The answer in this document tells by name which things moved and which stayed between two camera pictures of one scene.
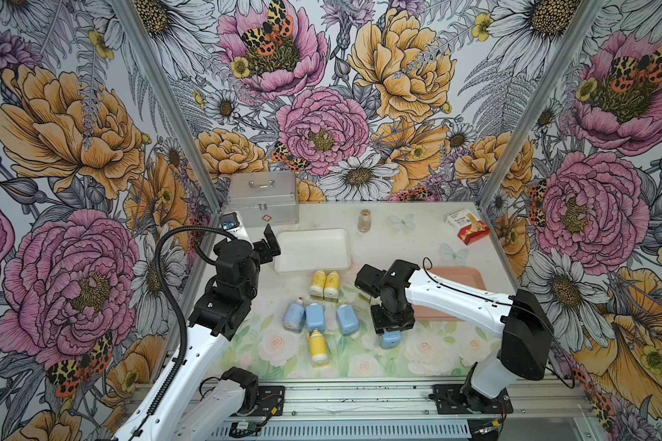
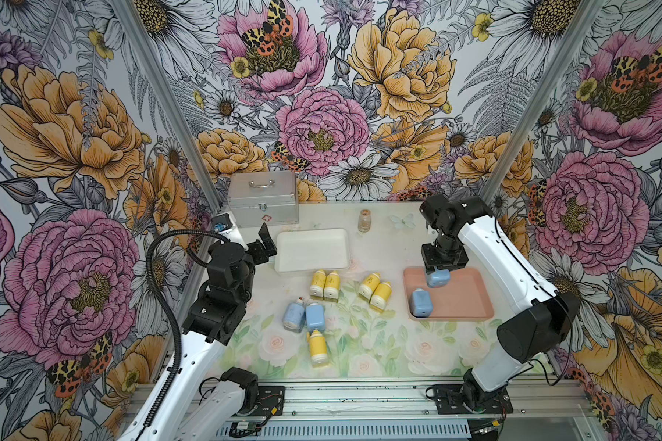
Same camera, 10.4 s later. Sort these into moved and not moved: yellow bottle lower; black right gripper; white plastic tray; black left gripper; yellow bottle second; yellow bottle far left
Moved: black right gripper
Not moved: yellow bottle far left; white plastic tray; yellow bottle lower; yellow bottle second; black left gripper
